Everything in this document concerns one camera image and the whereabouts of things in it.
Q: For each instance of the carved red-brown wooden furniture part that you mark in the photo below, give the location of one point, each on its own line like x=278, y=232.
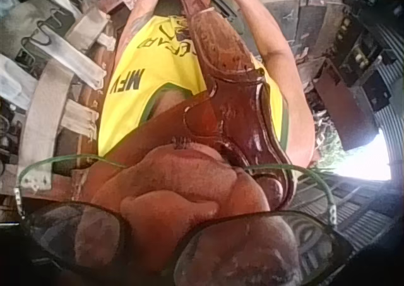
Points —
x=221, y=62

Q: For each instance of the dark cabinet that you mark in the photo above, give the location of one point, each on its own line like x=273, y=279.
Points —
x=356, y=103

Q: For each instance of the grey sofa frame with springs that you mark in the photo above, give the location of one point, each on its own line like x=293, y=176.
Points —
x=47, y=33

